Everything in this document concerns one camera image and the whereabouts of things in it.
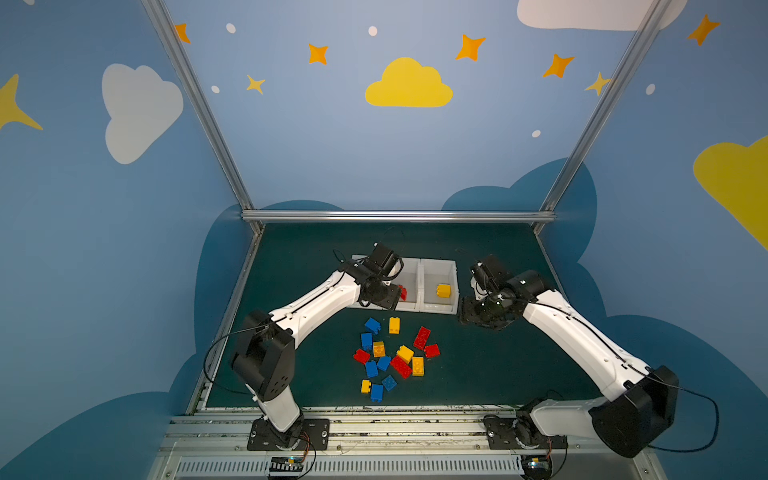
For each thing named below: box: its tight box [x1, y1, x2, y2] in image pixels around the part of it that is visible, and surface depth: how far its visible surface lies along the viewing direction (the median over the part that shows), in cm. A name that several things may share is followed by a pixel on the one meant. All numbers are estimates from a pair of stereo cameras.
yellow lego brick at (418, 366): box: [412, 356, 425, 377], surface depth 87 cm
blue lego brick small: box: [365, 360, 378, 378], surface depth 86 cm
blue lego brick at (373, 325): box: [364, 317, 381, 335], surface depth 93 cm
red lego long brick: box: [414, 326, 431, 350], surface depth 92 cm
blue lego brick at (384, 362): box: [377, 356, 391, 372], surface depth 87 cm
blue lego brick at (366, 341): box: [361, 333, 373, 352], surface depth 90 cm
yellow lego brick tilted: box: [396, 345, 414, 364], surface depth 88 cm
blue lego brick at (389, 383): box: [381, 375, 397, 392], surface depth 84 cm
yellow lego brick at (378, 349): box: [373, 341, 385, 357], surface depth 88 cm
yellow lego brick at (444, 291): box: [436, 284, 452, 298], surface depth 103 cm
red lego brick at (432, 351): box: [424, 344, 441, 358], surface depth 90 cm
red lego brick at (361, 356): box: [353, 349, 371, 365], surface depth 88 cm
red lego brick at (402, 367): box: [390, 355, 413, 380], surface depth 86 cm
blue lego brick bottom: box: [371, 384, 384, 403], surface depth 82 cm
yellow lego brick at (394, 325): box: [389, 316, 401, 335], surface depth 93 cm
